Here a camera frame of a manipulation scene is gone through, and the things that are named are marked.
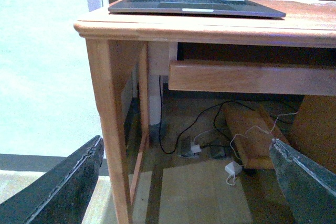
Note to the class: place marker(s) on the wooden footrest board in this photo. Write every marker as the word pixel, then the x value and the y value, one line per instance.
pixel 253 131

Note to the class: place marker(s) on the white power adapter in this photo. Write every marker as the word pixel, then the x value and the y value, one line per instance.
pixel 233 168

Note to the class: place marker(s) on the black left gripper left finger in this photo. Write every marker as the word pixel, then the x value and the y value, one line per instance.
pixel 62 194

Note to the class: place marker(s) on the wooden desk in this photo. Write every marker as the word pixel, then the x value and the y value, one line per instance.
pixel 118 43

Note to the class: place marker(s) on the wooden keyboard drawer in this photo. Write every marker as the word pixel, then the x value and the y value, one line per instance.
pixel 243 77

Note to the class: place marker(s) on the floor power strip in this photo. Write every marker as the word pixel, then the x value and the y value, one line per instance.
pixel 188 148

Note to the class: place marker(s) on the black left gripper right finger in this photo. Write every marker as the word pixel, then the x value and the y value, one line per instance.
pixel 308 187

